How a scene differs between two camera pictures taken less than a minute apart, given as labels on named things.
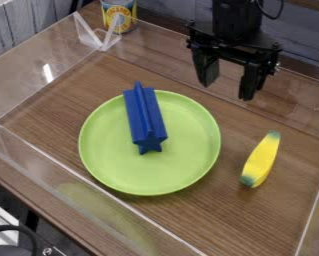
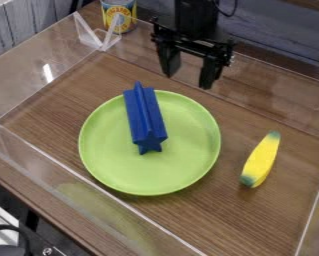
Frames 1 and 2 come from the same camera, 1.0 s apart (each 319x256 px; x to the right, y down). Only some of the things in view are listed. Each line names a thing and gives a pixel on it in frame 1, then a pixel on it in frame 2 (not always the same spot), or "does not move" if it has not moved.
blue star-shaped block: (148, 132) does not move
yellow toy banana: (261, 159) does not move
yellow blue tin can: (119, 16) does not move
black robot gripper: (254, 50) -> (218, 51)
